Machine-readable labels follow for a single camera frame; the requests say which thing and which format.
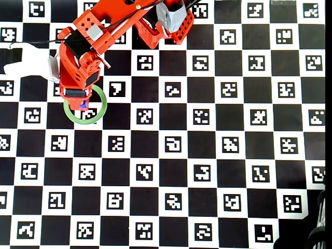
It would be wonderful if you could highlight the thin black camera cable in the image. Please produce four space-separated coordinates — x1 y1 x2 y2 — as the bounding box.
9 24 125 50

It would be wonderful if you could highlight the black camera stand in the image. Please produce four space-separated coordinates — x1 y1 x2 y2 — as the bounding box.
306 181 327 249

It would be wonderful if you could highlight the green ring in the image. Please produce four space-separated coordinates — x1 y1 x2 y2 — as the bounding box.
63 84 107 125

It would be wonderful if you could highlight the black white marker mat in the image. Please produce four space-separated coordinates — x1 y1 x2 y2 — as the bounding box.
0 0 326 249

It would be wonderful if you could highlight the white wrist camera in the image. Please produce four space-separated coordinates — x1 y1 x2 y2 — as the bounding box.
3 43 62 83

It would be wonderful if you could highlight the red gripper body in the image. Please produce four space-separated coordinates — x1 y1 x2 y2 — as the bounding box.
58 44 102 99

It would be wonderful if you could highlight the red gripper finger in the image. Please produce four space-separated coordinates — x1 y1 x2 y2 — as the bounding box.
63 88 92 112

